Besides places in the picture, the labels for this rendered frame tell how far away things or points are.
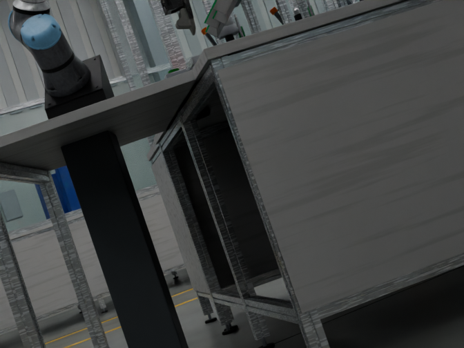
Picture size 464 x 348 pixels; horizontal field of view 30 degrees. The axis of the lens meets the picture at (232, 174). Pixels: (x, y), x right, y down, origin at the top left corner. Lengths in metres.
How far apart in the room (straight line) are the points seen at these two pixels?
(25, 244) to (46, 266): 0.27
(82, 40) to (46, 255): 4.26
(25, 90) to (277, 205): 9.10
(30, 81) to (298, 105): 9.09
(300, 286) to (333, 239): 0.14
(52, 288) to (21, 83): 3.99
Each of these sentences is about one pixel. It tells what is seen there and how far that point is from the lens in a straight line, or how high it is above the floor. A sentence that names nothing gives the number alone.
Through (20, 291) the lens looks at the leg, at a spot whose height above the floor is 0.45.
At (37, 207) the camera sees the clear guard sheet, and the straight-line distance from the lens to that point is 7.83.
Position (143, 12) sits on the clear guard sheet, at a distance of 4.33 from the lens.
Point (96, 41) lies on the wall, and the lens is 11.38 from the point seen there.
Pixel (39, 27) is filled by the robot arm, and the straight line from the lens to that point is 2.75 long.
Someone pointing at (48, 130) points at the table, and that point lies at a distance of 2.40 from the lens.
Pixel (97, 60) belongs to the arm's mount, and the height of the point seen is 1.08.
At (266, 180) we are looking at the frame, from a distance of 2.12.
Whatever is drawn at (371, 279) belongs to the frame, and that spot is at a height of 0.19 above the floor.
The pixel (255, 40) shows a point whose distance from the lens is 2.18.
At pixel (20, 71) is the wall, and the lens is 11.15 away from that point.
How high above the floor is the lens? 0.45
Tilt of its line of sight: 3 degrees up
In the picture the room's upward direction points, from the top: 19 degrees counter-clockwise
